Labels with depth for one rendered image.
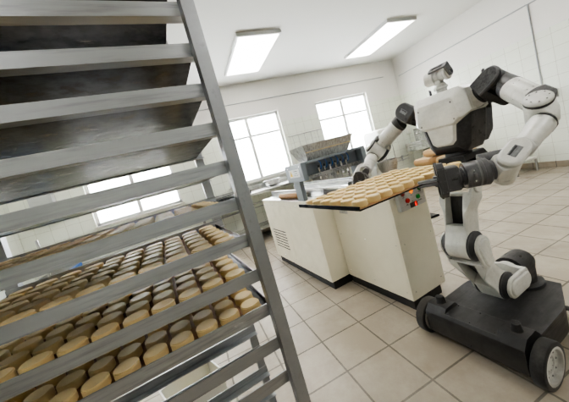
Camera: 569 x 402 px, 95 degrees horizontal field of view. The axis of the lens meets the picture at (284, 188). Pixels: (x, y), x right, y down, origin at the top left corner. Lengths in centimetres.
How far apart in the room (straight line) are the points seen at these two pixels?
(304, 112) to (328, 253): 403
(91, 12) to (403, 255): 185
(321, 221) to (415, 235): 76
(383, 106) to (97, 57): 671
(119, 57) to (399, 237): 171
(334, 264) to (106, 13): 222
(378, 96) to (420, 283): 553
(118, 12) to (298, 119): 524
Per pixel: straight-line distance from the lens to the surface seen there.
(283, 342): 72
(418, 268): 207
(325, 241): 236
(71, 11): 72
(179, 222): 61
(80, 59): 67
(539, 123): 117
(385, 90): 727
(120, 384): 70
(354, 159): 265
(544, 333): 177
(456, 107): 144
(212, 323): 72
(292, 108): 582
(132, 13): 72
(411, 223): 197
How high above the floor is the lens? 120
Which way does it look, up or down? 5 degrees down
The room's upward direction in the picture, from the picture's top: 16 degrees counter-clockwise
